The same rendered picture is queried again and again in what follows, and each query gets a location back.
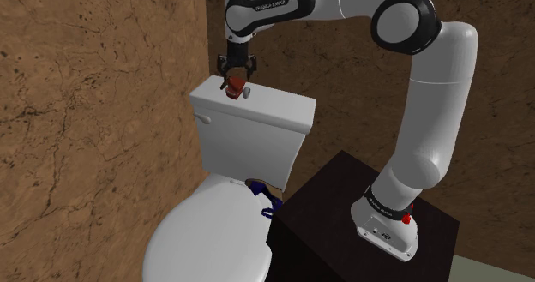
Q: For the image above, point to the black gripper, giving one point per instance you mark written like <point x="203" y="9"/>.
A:
<point x="237" y="52"/>

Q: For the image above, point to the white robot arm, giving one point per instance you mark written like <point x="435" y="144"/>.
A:
<point x="434" y="118"/>

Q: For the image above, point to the red and white small object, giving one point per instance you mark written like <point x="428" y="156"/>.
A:
<point x="235" y="87"/>

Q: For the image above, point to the white toilet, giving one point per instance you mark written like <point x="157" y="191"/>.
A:
<point x="246" y="135"/>

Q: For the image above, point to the blue object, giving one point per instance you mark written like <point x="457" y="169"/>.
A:
<point x="266" y="197"/>

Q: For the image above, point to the dark robot stand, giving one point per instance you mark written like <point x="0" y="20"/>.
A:
<point x="334" y="231"/>

